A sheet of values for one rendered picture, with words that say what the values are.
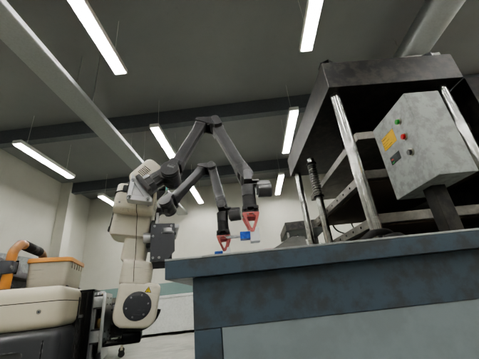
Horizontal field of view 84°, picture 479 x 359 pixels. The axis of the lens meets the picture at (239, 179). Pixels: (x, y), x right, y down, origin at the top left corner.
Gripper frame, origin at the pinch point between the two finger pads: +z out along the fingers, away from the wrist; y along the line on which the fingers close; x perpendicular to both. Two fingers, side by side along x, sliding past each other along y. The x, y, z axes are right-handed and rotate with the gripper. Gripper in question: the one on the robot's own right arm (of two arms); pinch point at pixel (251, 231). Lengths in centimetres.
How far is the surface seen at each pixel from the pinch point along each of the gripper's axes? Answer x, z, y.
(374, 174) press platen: -72, -33, 28
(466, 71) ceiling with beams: -464, -348, 288
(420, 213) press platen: -90, -9, 29
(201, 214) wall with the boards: 122, -240, 742
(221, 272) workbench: 9, 19, -52
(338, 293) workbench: -13, 25, -50
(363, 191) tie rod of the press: -60, -21, 23
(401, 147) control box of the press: -72, -33, 1
